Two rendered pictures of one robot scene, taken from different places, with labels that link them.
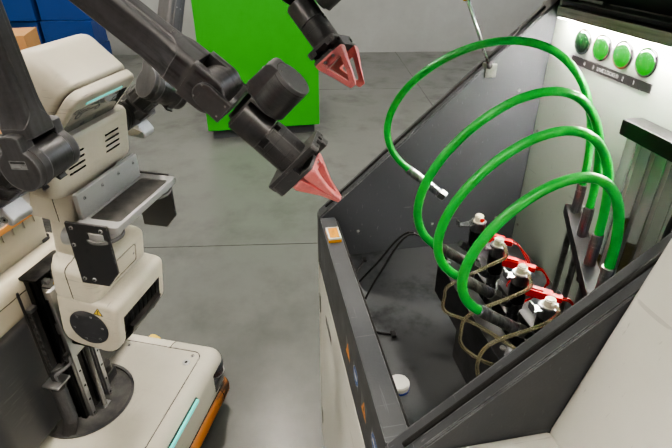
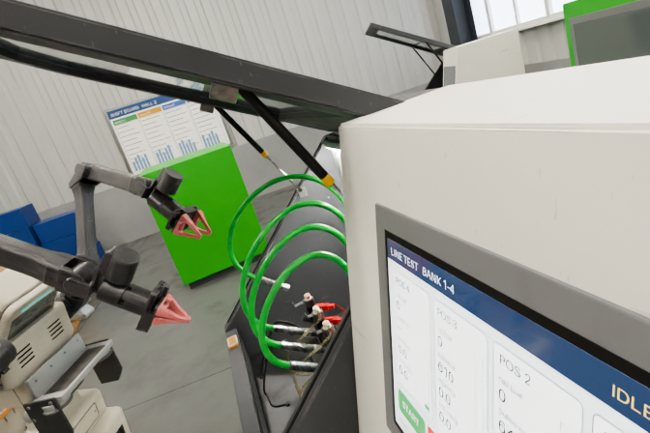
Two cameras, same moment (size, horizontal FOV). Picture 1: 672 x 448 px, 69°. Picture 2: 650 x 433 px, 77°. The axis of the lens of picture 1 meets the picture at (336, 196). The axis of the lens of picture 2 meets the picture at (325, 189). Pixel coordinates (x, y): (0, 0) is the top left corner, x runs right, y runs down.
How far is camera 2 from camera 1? 0.39 m
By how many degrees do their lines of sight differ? 15
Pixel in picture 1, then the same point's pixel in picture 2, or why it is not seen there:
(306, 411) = not seen: outside the picture
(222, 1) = not seen: hidden behind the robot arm
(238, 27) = (185, 201)
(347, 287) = (239, 379)
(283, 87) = (118, 264)
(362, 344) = (244, 419)
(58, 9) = (53, 231)
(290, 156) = (142, 304)
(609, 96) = not seen: hidden behind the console
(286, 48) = (225, 204)
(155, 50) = (34, 269)
